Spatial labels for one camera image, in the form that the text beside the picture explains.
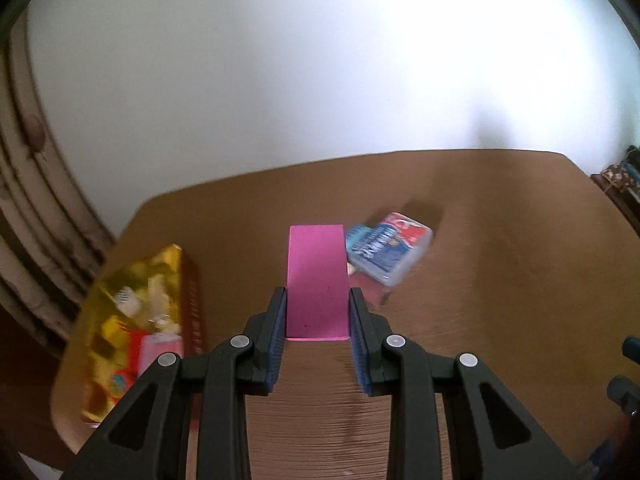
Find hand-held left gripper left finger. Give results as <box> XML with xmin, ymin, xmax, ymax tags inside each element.
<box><xmin>62</xmin><ymin>286</ymin><xmax>288</xmax><ymax>480</ymax></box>

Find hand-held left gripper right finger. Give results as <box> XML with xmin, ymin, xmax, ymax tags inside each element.
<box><xmin>348</xmin><ymin>287</ymin><xmax>566</xmax><ymax>480</ymax></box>

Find pink block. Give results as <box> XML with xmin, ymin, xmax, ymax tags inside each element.
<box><xmin>286</xmin><ymin>225</ymin><xmax>350</xmax><ymax>343</ymax></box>

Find clear box with pink contents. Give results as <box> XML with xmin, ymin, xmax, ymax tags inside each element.
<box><xmin>141</xmin><ymin>332</ymin><xmax>186</xmax><ymax>377</ymax></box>

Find red and gold box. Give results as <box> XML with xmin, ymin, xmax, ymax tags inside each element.
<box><xmin>52</xmin><ymin>244</ymin><xmax>206</xmax><ymax>431</ymax></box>

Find red block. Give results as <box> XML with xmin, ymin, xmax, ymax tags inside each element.
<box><xmin>127</xmin><ymin>332</ymin><xmax>150</xmax><ymax>377</ymax></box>

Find black white zigzag box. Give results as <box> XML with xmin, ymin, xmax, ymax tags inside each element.
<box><xmin>116</xmin><ymin>285</ymin><xmax>144</xmax><ymax>318</ymax></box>

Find yellow block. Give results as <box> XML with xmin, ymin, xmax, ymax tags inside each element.
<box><xmin>95</xmin><ymin>317</ymin><xmax>132</xmax><ymax>357</ymax></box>

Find blue cloth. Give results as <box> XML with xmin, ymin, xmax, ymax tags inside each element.
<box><xmin>585</xmin><ymin>435</ymin><xmax>640</xmax><ymax>480</ymax></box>

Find dark wooden cabinet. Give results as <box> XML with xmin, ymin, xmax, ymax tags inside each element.
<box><xmin>590</xmin><ymin>172</ymin><xmax>640</xmax><ymax>241</ymax></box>

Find brown patterned pouch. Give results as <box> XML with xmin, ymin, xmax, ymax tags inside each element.
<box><xmin>601</xmin><ymin>164</ymin><xmax>637</xmax><ymax>192</ymax></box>

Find beige patterned curtain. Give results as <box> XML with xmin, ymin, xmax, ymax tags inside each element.
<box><xmin>0</xmin><ymin>25</ymin><xmax>117</xmax><ymax>361</ymax></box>

